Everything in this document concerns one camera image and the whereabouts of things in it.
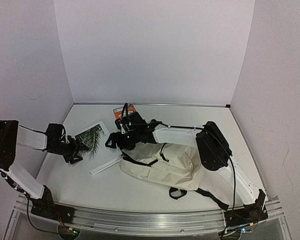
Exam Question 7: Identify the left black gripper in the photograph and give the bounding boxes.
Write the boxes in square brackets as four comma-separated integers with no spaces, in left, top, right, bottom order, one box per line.
[50,137,88,164]

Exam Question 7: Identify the white palm leaf book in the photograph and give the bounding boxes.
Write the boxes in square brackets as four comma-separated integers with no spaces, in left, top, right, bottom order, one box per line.
[74,121,122,176]

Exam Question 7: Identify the orange comic book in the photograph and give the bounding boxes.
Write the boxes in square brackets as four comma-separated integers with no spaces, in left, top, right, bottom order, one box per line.
[113,103,136,120]

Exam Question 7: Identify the beige canvas backpack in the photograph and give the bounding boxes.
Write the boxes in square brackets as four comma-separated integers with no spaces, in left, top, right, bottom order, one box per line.
[119,142,229,211]

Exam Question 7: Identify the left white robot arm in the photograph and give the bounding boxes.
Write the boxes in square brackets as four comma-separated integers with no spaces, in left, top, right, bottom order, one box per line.
[0,120,89,218]

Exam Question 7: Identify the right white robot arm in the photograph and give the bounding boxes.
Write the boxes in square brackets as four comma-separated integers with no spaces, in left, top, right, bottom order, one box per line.
[75,119,266,210]

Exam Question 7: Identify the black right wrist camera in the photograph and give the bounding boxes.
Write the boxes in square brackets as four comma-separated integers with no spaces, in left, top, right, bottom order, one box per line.
[114,111,148,133]

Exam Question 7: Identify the aluminium table edge rail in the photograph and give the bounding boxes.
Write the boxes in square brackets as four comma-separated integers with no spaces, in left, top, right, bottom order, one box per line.
[73,102,231,109]

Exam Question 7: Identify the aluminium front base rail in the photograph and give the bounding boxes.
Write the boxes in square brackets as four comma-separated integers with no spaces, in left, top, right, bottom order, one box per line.
[3,194,292,240]

